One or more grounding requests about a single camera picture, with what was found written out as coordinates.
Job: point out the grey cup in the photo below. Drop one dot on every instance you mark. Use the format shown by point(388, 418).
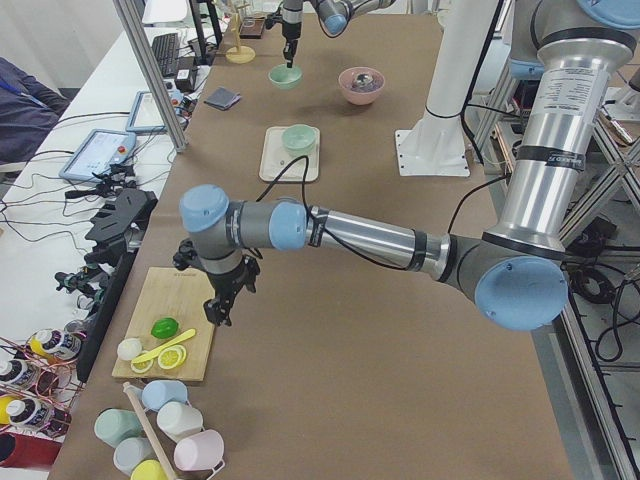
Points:
point(130, 452)

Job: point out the wooden rack handle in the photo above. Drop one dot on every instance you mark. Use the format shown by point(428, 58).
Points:
point(132, 394)

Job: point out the wrist camera mount arm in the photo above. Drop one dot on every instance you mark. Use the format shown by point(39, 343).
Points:
point(273, 18)

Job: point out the yellow cup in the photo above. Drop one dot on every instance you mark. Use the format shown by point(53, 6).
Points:
point(149, 470)

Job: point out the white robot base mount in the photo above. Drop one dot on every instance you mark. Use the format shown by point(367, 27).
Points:
point(435, 146)

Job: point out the far teach pendant tablet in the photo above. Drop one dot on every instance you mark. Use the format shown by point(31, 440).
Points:
point(144, 117)

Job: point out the teach pendant tablet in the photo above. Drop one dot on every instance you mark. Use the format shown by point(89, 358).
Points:
point(144, 117)
point(100, 150)

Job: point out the yellow plastic knife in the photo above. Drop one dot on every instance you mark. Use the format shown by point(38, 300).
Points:
point(152, 354)

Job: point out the lemon slice pair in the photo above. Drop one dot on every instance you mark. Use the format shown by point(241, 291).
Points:
point(172, 357)

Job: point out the green bowl on tray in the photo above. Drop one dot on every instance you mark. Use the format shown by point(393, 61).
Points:
point(296, 151)

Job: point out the wooden stand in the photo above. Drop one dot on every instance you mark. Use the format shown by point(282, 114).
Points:
point(238, 53)

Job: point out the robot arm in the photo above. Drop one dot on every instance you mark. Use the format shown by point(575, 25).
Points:
point(333, 16)
point(512, 272)

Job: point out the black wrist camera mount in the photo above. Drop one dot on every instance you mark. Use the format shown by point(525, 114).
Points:
point(186, 256)

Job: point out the white cup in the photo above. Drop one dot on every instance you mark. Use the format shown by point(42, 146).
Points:
point(178, 420)

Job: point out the copper wire bottle rack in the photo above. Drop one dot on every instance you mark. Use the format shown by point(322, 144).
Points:
point(38, 392)

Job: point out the black tool holder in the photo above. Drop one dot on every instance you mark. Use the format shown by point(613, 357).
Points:
point(107, 266)

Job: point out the beige serving tray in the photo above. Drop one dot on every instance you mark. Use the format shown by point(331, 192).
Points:
point(275, 158)

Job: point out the single lemon slice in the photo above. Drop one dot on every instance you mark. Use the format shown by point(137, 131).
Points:
point(142, 366)

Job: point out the grey folded cloth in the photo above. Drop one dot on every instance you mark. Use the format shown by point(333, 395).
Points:
point(222, 99)

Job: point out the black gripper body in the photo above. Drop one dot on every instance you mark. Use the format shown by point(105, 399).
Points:
point(290, 29)
point(226, 287)

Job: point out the dark wooden tray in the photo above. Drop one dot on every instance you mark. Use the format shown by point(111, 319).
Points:
point(252, 28)

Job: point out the yellow bottle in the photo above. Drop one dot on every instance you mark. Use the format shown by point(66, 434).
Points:
point(62, 345)

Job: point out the metal scoop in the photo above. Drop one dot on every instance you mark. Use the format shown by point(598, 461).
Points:
point(363, 82)

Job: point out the green cup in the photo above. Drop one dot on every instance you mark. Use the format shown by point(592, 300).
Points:
point(112, 426)

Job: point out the pink cup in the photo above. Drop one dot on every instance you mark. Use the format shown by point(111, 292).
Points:
point(200, 451)

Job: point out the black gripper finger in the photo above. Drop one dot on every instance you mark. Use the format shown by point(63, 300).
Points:
point(289, 52)
point(217, 311)

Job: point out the aluminium frame post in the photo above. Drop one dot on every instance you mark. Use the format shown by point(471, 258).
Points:
point(132, 25)

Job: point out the green lime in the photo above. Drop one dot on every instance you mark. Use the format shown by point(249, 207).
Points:
point(164, 328)

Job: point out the seated person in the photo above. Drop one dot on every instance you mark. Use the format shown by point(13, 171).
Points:
point(29, 111)

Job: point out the near teach pendant tablet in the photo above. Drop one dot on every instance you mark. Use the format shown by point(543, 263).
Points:
point(100, 150)

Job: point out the black keyboard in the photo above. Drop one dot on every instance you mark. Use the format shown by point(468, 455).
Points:
point(165, 49)

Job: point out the pink bowl with ice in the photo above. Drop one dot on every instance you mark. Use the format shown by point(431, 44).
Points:
point(360, 98)

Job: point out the blue cup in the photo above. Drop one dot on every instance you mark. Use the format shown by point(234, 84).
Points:
point(157, 393)

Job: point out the green bowl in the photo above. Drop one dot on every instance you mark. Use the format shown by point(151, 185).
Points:
point(296, 151)
point(298, 135)
point(284, 77)

